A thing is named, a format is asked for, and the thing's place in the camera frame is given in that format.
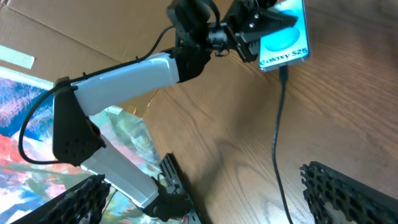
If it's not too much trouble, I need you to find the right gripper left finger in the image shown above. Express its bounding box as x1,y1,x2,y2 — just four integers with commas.
15,174,111,224

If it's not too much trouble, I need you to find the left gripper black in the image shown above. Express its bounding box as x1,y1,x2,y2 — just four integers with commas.
223,0,298,62

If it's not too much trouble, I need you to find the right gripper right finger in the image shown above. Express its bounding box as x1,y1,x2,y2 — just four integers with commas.
300,161,397,223

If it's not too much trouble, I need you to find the Samsung Galaxy smartphone teal screen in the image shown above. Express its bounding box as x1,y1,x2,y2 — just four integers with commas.
259,0,310,71

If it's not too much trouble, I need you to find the black USB charging cable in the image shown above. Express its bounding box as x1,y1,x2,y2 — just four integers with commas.
271,64,295,224

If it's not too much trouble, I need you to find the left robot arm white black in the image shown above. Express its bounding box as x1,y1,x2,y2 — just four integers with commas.
53,0,297,223

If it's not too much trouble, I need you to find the black mounting rail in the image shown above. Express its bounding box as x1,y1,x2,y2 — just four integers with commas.
157,153,206,224

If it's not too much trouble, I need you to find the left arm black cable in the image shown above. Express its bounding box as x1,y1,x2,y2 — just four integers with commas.
17,24,175,166

